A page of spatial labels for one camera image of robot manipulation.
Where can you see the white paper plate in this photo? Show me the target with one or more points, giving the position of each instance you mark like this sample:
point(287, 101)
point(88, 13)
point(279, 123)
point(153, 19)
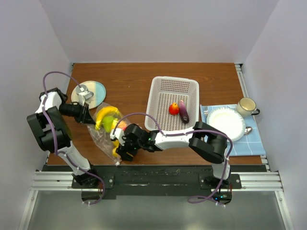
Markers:
point(228, 121)

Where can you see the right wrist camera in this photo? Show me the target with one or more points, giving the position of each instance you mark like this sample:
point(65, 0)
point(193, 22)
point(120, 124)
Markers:
point(116, 136)

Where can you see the yellow fake lemon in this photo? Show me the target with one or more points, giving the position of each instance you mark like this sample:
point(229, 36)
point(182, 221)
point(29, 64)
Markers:
point(114, 150)

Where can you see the white plastic basket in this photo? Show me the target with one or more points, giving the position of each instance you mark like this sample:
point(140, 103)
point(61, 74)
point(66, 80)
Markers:
point(163, 103)

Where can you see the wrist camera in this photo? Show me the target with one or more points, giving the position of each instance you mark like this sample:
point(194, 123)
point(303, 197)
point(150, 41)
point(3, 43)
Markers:
point(116, 136)
point(83, 100)

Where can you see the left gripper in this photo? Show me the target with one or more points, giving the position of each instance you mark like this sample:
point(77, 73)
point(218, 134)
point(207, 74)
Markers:
point(87, 117)

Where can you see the blue checked cloth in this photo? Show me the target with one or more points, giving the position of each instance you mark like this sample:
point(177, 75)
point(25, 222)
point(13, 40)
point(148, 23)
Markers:
point(248, 145)

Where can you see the metal fork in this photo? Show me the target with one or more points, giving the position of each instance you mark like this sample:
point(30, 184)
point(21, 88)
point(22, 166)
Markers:
point(206, 112)

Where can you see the red orange fake peach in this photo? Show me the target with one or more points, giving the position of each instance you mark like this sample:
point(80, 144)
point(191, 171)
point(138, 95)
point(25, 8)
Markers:
point(122, 125)

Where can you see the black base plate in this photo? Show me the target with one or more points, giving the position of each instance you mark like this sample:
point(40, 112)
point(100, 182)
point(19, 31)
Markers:
point(197, 183)

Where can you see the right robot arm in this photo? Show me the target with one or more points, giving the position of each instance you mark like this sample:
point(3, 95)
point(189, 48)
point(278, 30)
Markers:
point(209, 143)

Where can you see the cream and blue plate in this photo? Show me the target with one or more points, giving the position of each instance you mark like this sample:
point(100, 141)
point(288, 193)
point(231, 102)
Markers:
point(96, 90)

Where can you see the yellow fake banana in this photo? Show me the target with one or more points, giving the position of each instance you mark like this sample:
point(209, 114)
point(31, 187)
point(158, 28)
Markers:
point(104, 112)

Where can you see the aluminium frame rail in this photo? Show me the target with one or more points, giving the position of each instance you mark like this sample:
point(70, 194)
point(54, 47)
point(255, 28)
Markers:
point(54, 205)

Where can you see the grey mug on plate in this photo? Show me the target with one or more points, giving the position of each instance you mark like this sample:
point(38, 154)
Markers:
point(82, 90)

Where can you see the cream enamel mug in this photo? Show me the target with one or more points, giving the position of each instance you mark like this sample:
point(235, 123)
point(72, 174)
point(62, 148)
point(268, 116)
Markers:
point(247, 107)

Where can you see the red fake apple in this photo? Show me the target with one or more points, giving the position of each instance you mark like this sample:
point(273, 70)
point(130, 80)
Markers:
point(173, 109)

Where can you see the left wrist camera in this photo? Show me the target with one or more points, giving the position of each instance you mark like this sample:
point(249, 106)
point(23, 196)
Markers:
point(83, 100)

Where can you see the purple fake eggplant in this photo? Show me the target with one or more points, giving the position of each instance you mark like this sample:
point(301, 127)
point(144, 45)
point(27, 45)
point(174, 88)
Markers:
point(183, 112)

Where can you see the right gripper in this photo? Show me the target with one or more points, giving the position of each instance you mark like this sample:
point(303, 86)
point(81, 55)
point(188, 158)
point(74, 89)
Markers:
point(122, 150)

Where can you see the green fake pear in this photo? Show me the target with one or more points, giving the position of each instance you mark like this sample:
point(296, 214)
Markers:
point(109, 122)

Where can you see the clear zip top bag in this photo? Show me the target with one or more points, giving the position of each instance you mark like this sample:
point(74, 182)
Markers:
point(101, 138)

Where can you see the metal spoon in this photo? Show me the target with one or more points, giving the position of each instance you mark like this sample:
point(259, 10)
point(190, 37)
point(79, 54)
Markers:
point(248, 129)

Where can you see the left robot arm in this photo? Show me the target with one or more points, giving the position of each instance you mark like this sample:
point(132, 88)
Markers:
point(52, 133)

